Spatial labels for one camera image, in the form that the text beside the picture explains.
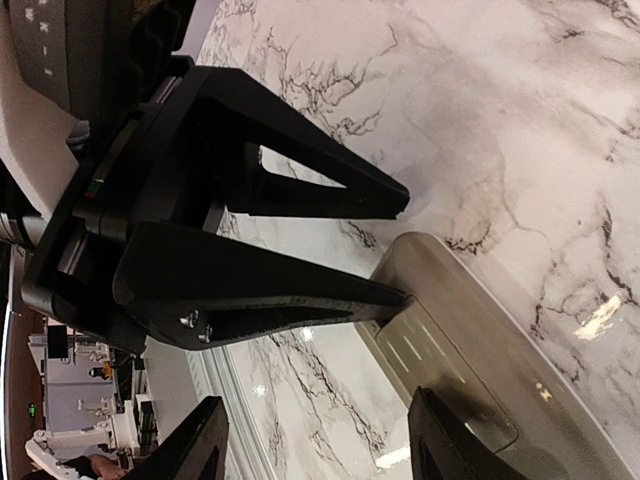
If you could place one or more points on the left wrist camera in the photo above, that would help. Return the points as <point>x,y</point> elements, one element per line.
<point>96,59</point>

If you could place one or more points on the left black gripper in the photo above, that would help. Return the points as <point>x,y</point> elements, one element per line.
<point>185,287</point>

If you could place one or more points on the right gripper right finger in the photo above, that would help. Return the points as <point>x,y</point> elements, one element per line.
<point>441,445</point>

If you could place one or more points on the grey battery compartment cover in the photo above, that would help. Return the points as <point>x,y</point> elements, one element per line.
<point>417,353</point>

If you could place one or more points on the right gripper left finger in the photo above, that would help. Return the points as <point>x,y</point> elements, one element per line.
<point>195,450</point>

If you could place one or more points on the front aluminium rail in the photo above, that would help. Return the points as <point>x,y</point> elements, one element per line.
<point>213,373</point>

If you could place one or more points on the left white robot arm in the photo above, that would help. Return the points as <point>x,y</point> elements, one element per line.
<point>40,153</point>

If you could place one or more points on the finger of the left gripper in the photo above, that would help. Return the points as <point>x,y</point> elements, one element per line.
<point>235,116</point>

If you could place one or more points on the white remote control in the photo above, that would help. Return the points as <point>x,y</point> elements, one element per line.
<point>558,437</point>

